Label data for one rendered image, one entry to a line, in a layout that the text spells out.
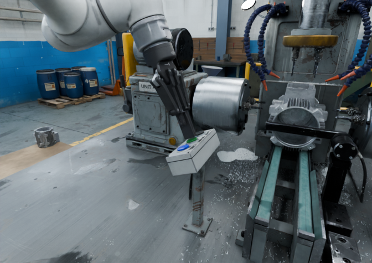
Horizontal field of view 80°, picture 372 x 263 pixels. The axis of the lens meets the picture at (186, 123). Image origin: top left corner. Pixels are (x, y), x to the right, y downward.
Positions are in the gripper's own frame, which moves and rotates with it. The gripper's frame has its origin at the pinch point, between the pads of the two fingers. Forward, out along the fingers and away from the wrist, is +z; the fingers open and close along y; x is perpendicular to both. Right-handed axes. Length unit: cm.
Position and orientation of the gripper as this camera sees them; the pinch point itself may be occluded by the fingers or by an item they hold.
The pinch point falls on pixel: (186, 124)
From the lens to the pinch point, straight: 57.3
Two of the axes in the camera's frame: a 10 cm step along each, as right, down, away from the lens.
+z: 3.5, 9.2, 1.5
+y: 4.4, -3.0, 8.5
